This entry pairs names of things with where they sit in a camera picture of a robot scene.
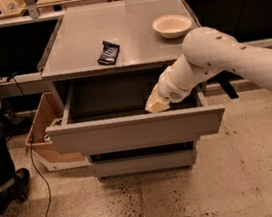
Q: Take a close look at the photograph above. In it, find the black floor cable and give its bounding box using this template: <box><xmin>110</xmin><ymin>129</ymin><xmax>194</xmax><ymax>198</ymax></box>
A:
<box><xmin>28</xmin><ymin>140</ymin><xmax>56</xmax><ymax>217</ymax></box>

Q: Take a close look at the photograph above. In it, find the grey top drawer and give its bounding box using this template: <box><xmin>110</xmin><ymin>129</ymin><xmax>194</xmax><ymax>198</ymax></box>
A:
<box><xmin>46</xmin><ymin>68</ymin><xmax>225</xmax><ymax>156</ymax></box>

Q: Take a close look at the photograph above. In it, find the brown cardboard box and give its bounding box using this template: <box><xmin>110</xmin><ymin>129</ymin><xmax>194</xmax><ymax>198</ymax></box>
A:
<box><xmin>26</xmin><ymin>92</ymin><xmax>89</xmax><ymax>171</ymax></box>

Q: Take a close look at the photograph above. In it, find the grey drawer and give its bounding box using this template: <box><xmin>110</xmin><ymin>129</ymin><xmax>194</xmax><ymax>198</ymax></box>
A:
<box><xmin>90</xmin><ymin>141</ymin><xmax>198</xmax><ymax>179</ymax></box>
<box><xmin>46</xmin><ymin>68</ymin><xmax>225</xmax><ymax>156</ymax></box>

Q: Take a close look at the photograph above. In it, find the black shoe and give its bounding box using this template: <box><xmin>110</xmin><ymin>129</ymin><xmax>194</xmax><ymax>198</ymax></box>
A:
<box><xmin>0</xmin><ymin>168</ymin><xmax>30</xmax><ymax>215</ymax></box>

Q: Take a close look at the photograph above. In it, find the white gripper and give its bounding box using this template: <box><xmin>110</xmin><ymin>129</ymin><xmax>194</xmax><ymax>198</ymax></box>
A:
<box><xmin>145</xmin><ymin>67</ymin><xmax>193</xmax><ymax>113</ymax></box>

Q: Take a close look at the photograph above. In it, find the white paper bowl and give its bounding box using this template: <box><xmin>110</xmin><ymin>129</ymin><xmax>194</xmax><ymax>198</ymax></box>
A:
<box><xmin>152</xmin><ymin>14</ymin><xmax>193</xmax><ymax>39</ymax></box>

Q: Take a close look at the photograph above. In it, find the grey drawer cabinet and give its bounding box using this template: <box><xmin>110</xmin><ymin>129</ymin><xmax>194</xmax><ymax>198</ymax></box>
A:
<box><xmin>41</xmin><ymin>0</ymin><xmax>224</xmax><ymax>178</ymax></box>

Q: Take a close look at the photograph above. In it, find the grey bottom drawer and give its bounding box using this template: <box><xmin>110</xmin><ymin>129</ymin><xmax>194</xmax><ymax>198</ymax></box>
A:
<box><xmin>90</xmin><ymin>141</ymin><xmax>198</xmax><ymax>179</ymax></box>

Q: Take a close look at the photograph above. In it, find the green white crumpled bag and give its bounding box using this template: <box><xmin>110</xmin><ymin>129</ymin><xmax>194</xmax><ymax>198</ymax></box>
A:
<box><xmin>50</xmin><ymin>118</ymin><xmax>62</xmax><ymax>127</ymax></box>

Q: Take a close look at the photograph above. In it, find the dark blue snack bag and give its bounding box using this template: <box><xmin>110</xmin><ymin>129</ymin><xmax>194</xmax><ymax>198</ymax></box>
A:
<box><xmin>97</xmin><ymin>40</ymin><xmax>120</xmax><ymax>66</ymax></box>

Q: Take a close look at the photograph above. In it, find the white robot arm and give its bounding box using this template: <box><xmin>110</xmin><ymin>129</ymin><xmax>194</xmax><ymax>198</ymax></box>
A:
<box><xmin>145</xmin><ymin>27</ymin><xmax>272</xmax><ymax>113</ymax></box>

